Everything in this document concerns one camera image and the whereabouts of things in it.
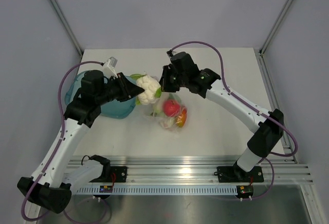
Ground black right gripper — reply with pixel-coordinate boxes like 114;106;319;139
155;65;188;93

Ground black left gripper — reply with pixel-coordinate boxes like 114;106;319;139
97;72;144;106

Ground white cauliflower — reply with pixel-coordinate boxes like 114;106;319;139
130;73;162;105

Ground red tomato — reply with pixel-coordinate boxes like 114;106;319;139
162;99;180;117

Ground clear pink zip top bag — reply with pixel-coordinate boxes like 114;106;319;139
142;74;188;136

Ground white eggplant green stem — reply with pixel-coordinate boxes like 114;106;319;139
152;104;175;129

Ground red orange mango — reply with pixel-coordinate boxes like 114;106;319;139
175;109;187;128

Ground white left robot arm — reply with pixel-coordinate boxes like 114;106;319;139
17;70;144;214

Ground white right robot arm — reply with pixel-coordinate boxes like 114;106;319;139
160;50;284;182

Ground teal plastic container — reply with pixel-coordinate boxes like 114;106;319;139
64;71;136;119

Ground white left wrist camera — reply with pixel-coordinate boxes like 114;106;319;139
102;57;118;78

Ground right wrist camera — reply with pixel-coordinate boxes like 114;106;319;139
166;50;177;58

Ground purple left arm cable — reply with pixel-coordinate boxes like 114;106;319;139
20;61;113;222

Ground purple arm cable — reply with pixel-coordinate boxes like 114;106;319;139
20;61;113;222
168;41;299;201

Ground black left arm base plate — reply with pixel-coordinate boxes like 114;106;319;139
91;166;128;183

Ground aluminium frame rail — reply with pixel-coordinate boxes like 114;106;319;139
107;156;314;185

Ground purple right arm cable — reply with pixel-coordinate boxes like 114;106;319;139
168;41;299;201

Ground white slotted cable duct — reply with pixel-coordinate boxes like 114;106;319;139
77;184;237;196

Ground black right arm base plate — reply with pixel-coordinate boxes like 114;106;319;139
213;166;264;183

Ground left aluminium corner post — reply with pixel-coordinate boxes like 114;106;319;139
48;0;84;58

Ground aluminium corner post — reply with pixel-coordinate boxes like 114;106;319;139
48;0;84;58
259;0;295;57

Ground right aluminium corner post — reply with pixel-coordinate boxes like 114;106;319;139
259;0;295;57

